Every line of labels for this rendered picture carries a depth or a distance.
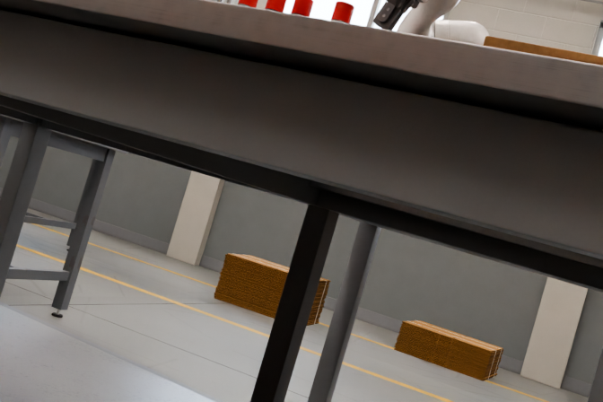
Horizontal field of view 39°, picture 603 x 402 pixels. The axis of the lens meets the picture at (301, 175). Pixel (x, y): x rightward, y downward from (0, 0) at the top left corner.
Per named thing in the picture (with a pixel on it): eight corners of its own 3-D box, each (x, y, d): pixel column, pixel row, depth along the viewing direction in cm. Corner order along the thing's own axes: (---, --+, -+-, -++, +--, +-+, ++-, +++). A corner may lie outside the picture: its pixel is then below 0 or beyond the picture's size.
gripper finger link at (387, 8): (397, -12, 139) (373, 22, 140) (389, -19, 136) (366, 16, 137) (411, -3, 137) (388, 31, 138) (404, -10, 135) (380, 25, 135)
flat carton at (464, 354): (393, 349, 576) (401, 320, 577) (412, 346, 624) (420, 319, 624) (484, 381, 550) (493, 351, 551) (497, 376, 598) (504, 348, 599)
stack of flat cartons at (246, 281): (212, 297, 567) (225, 252, 568) (238, 295, 618) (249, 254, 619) (300, 327, 549) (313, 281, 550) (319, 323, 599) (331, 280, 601)
